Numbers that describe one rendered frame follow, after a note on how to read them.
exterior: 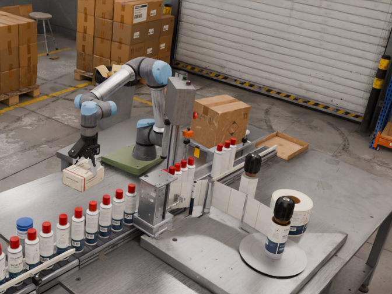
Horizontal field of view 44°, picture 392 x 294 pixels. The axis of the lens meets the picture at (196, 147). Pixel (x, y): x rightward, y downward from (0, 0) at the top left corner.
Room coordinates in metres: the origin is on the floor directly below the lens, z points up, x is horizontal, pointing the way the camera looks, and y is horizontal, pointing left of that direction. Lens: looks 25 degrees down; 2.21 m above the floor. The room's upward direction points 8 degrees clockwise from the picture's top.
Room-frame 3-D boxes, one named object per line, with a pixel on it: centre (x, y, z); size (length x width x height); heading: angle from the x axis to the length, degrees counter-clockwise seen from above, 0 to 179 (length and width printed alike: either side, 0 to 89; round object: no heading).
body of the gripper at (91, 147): (2.08, 0.51, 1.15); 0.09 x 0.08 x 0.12; 154
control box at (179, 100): (2.24, 0.11, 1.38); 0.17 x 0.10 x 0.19; 20
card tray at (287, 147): (3.09, -0.59, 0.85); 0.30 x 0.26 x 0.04; 145
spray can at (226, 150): (2.50, -0.17, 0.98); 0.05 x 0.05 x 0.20
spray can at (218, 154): (2.45, -0.13, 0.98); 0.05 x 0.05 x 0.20
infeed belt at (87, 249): (2.28, -0.02, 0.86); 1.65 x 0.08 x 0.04; 145
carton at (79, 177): (2.06, 0.53, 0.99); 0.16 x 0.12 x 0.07; 154
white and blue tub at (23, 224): (1.75, 0.70, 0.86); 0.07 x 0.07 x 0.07
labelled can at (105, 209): (1.75, 0.35, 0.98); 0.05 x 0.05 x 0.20
